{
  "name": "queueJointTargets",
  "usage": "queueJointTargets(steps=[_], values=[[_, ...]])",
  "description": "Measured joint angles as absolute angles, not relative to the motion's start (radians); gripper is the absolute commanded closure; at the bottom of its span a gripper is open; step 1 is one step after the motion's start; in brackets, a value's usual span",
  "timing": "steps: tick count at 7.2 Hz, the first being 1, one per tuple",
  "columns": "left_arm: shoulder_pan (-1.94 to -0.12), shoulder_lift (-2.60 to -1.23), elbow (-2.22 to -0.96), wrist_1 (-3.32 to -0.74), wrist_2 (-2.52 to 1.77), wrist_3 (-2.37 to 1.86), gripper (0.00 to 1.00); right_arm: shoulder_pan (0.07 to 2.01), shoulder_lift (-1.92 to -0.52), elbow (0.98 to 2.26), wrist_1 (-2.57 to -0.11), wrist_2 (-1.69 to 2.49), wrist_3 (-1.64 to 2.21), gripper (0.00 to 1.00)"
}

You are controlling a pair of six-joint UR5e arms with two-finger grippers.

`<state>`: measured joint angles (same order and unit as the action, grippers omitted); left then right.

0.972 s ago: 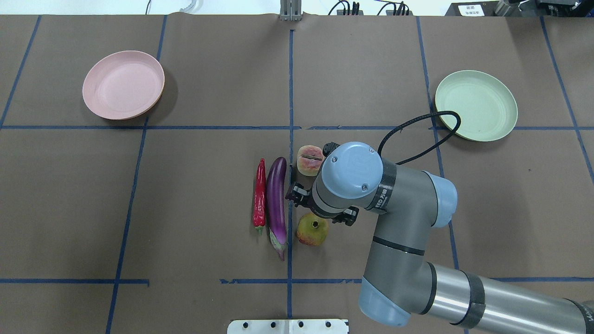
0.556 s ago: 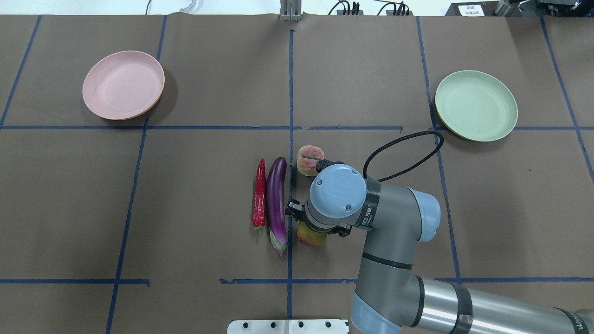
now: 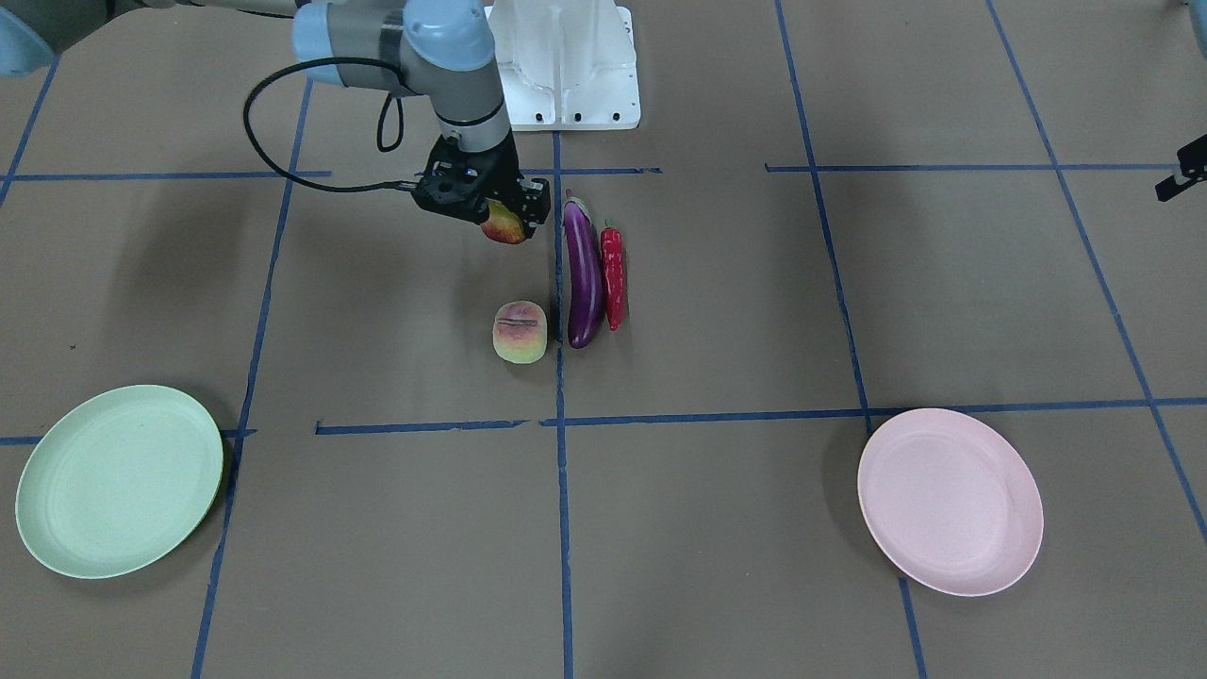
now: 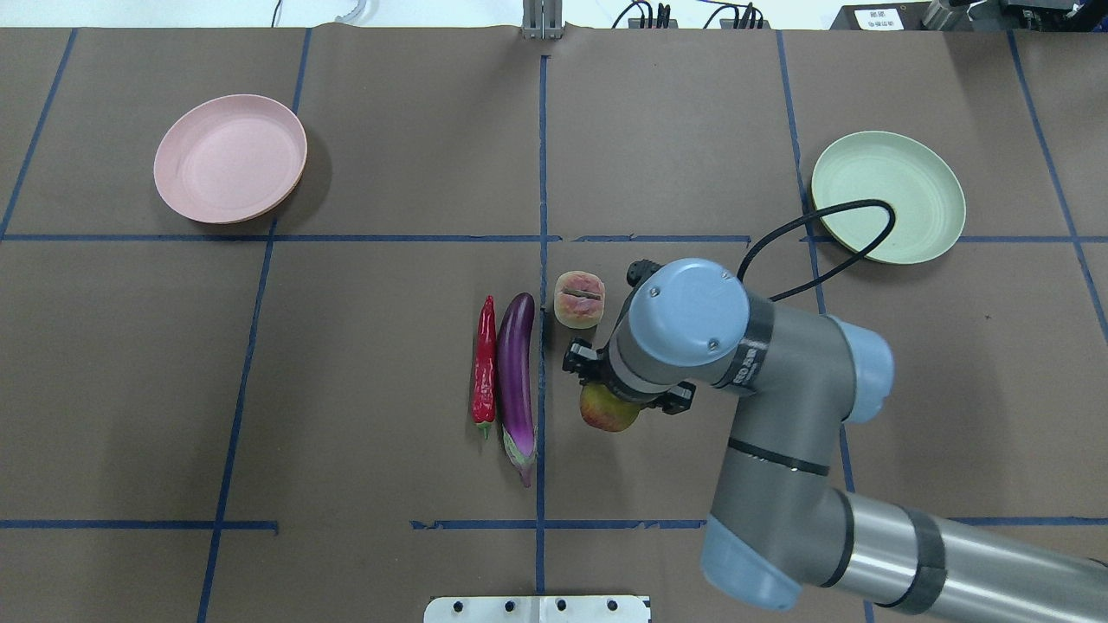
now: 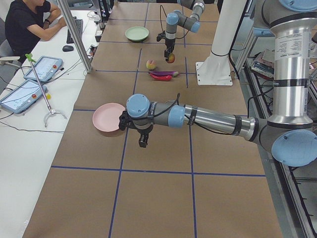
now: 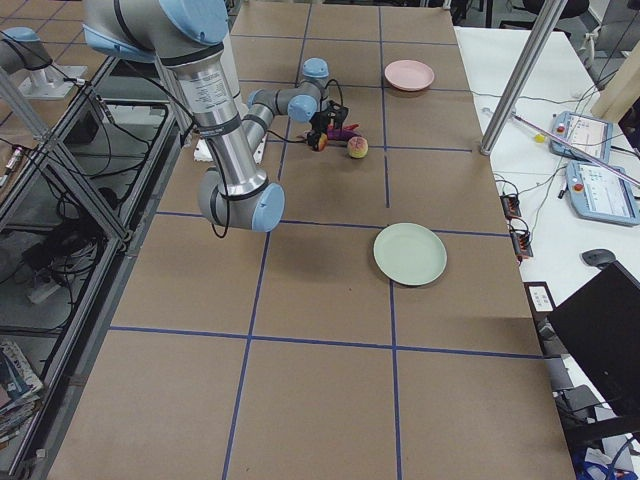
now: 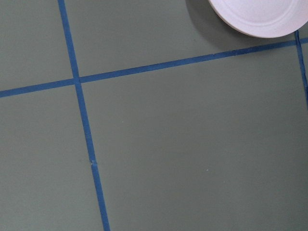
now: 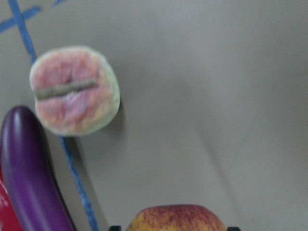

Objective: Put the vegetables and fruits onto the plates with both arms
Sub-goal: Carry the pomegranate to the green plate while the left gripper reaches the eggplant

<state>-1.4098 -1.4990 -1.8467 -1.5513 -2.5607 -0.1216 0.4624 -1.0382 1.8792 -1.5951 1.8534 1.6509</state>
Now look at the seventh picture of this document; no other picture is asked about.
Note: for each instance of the pink plate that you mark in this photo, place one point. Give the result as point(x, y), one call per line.
point(262, 18)

